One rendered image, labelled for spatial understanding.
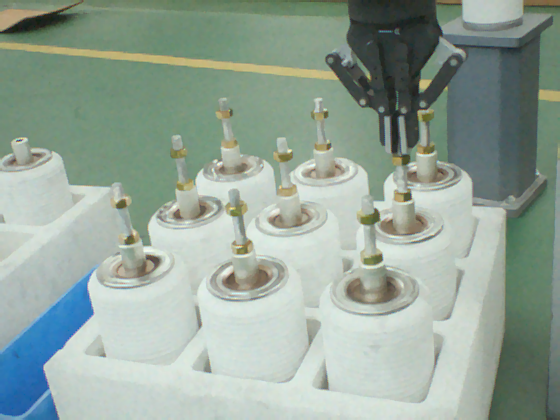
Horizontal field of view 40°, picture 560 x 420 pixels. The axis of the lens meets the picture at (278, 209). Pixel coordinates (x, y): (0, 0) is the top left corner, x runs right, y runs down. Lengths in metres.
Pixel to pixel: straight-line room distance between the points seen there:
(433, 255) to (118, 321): 0.30
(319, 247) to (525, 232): 0.57
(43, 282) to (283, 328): 0.43
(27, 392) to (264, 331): 0.39
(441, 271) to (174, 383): 0.27
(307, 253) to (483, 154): 0.60
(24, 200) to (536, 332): 0.69
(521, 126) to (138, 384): 0.79
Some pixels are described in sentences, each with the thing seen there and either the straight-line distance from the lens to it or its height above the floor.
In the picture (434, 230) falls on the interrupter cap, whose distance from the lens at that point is 0.75.
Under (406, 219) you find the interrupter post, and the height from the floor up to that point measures 0.26.
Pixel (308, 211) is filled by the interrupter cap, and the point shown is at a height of 0.25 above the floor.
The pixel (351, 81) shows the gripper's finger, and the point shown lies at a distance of 0.71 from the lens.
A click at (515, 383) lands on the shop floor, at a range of 0.96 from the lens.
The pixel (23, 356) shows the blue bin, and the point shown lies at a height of 0.10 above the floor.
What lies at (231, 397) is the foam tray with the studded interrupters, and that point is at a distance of 0.68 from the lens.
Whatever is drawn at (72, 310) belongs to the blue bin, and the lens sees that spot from 1.03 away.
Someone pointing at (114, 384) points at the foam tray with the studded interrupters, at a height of 0.17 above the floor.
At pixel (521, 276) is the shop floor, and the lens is 1.16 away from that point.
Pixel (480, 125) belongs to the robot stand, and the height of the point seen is 0.15.
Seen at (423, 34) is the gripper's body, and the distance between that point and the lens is 0.67.
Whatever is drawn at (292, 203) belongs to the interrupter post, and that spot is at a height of 0.27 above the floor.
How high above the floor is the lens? 0.61
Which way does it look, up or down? 26 degrees down
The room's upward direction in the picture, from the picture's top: 8 degrees counter-clockwise
